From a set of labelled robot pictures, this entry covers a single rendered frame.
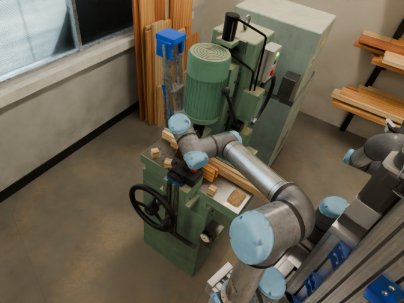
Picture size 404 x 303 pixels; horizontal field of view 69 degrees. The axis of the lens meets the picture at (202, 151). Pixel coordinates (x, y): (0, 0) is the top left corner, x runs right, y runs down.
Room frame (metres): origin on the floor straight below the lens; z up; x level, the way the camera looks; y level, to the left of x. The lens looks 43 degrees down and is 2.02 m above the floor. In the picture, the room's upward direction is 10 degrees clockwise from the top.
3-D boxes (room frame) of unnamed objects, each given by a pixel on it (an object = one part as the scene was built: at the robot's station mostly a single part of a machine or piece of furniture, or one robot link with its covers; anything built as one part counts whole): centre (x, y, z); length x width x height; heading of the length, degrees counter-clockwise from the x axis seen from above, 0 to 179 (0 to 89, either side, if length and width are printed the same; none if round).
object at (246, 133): (1.22, -0.19, 1.02); 0.09 x 0.07 x 0.12; 63
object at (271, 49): (1.35, -0.24, 1.40); 0.10 x 0.06 x 0.16; 153
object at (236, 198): (0.91, -0.20, 0.91); 0.10 x 0.07 x 0.02; 153
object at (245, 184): (1.07, -0.09, 0.92); 0.60 x 0.02 x 0.04; 63
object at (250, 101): (1.25, -0.20, 1.22); 0.09 x 0.08 x 0.15; 153
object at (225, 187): (1.01, 0.03, 0.87); 0.61 x 0.30 x 0.06; 63
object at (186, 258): (1.24, -0.02, 0.35); 0.58 x 0.45 x 0.71; 153
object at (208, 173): (1.04, 0.03, 0.94); 0.23 x 0.02 x 0.07; 63
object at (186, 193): (0.93, 0.06, 0.91); 0.15 x 0.14 x 0.09; 63
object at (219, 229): (0.89, -0.13, 0.58); 0.12 x 0.08 x 0.08; 153
